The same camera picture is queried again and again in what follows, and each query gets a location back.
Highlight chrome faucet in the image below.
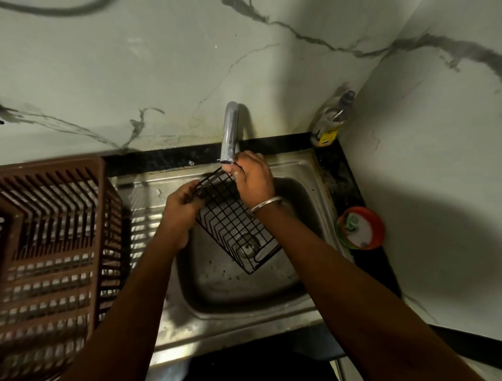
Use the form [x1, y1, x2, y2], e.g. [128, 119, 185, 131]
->
[218, 102, 241, 165]

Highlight green scrub pad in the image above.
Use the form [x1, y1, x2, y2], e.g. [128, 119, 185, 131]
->
[343, 214, 361, 236]

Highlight person's right forearm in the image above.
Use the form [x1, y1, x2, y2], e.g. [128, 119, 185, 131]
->
[253, 202, 485, 381]

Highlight person's left forearm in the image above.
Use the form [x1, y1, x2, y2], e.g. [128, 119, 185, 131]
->
[61, 235, 185, 381]

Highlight orange round container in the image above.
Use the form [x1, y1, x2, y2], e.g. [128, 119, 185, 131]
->
[335, 206, 386, 251]

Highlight person's dark clothing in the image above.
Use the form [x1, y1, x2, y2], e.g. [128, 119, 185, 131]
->
[145, 333, 342, 381]

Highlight black wire rack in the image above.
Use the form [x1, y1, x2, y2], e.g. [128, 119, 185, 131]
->
[185, 166, 282, 275]

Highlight brown plastic dish basket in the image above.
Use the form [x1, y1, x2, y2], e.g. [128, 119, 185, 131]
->
[0, 155, 123, 381]

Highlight silver bracelet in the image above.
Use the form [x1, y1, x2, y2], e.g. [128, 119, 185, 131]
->
[247, 196, 284, 219]

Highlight person's right hand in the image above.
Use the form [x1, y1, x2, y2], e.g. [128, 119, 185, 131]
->
[221, 150, 283, 211]

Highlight person's left hand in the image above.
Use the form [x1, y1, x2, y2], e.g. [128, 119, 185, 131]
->
[156, 179, 206, 252]

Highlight clear dish soap bottle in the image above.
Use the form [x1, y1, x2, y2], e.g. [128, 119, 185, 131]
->
[310, 90, 356, 148]

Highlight stainless steel sink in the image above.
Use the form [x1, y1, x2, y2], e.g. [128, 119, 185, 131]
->
[109, 149, 353, 368]

